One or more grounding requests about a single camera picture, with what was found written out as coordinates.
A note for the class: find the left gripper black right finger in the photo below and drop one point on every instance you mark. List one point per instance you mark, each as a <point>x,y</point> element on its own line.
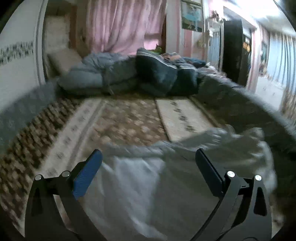
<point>242,212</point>

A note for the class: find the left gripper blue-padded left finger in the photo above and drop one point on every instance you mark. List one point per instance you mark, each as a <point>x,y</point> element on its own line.
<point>43,220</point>

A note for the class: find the floral brown fleece blanket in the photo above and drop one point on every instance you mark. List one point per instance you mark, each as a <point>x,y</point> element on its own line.
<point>65,132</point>

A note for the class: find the white low cabinet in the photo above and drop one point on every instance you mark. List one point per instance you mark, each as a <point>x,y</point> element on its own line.
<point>271,92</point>

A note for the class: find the grey-blue puffer jacket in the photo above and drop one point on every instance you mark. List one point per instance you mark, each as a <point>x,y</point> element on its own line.
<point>100,74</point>

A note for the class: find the beige pillow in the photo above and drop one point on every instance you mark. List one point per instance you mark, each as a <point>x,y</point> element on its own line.
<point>62,60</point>

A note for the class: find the white louvered wardrobe door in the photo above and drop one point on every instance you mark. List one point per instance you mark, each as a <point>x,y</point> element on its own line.
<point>21,51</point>

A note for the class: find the dark navy striped jacket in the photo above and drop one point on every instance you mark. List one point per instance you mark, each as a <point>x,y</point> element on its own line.
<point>167,74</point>

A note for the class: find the pink curtain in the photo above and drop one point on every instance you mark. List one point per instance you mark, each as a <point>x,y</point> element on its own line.
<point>124,26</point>

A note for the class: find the wall poster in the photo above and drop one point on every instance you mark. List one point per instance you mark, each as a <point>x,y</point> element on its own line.
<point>192,16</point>

